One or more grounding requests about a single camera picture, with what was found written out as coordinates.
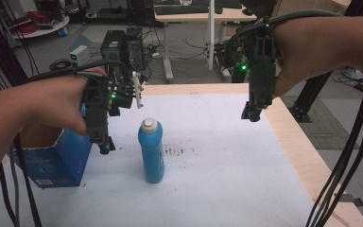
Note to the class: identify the black keyboard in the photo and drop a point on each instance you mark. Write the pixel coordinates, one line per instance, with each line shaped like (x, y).
(182, 9)

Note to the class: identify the blue bottle with white cap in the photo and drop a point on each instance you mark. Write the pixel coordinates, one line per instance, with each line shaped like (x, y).
(152, 151)

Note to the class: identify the grey floor mat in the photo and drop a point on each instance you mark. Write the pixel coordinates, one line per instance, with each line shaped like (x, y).
(327, 126)

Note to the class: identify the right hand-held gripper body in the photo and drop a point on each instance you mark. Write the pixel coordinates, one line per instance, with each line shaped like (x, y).
(261, 63)

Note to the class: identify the blue cardboard box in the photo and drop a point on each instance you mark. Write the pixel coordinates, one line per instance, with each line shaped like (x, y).
(60, 157)

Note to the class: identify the white item on floor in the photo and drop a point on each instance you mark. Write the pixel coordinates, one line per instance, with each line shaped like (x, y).
(354, 74)

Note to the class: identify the person's right hand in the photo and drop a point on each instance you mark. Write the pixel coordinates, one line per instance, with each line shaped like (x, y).
(299, 50)

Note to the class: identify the black computer tower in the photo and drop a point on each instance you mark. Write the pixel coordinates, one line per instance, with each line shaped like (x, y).
(113, 47)
(134, 47)

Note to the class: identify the black computer mouse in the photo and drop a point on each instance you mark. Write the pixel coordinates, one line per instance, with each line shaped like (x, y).
(218, 10)
(248, 12)

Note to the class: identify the wooden desk with white legs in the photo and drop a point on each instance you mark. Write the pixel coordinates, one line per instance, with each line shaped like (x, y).
(201, 16)

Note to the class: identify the black metal frame stand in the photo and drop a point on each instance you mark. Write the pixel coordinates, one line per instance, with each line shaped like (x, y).
(308, 97)

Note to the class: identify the person's left hand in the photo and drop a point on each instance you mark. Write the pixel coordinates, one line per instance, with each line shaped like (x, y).
(56, 101)

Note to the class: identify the round white table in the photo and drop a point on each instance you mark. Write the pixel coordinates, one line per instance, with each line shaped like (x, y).
(50, 29)

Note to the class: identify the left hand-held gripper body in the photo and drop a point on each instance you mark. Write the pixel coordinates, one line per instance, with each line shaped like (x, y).
(99, 104)

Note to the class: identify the small white box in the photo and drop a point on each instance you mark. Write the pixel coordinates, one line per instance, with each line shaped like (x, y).
(80, 55)

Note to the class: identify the black metal frame post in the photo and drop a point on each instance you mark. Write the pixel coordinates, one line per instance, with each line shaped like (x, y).
(0, 47)

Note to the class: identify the white table mat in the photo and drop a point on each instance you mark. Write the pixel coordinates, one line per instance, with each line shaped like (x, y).
(220, 164)

